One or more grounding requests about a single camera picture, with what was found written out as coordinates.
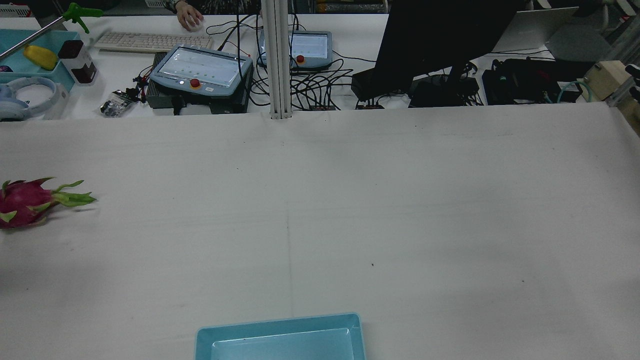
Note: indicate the person's bare hand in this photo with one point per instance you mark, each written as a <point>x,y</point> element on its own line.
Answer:
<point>190,17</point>

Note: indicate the pink dragon fruit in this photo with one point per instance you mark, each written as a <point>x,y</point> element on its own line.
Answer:
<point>22,202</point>

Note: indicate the white computer keyboard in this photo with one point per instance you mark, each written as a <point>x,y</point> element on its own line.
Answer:
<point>150,41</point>

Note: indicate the large grey teach pendant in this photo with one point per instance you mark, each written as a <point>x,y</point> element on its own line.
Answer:
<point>205,67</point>

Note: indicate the dark grey controller box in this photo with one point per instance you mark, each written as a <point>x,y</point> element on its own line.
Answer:
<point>165,100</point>

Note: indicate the small circuit board bag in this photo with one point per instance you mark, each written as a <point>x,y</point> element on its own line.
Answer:
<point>117,105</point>

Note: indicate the small grey teach pendant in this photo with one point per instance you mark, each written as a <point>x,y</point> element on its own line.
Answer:
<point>312,47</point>

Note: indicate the yellow fruit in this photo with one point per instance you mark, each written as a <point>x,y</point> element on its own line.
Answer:
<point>42,57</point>

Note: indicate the thin metal rod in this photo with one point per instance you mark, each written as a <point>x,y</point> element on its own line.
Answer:
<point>30,39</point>

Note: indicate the pale blue headphones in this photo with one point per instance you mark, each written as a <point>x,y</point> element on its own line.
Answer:
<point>30,85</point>

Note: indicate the light blue shallow tray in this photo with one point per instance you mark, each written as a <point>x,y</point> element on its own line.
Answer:
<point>15,62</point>

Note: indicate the small black box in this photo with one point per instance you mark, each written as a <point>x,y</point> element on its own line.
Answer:
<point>370,82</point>

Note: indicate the black Huawei monitor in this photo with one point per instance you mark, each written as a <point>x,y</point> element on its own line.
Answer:
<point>430,40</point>

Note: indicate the black flat desktop device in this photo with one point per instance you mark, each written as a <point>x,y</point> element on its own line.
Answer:
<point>440,95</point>

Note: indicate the light blue plastic bin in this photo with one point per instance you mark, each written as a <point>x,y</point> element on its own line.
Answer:
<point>280,340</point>

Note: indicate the pale wooden box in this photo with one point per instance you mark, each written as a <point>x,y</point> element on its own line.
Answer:
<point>607,77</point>

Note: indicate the aluminium profile post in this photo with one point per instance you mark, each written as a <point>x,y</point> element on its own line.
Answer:
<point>276,60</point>

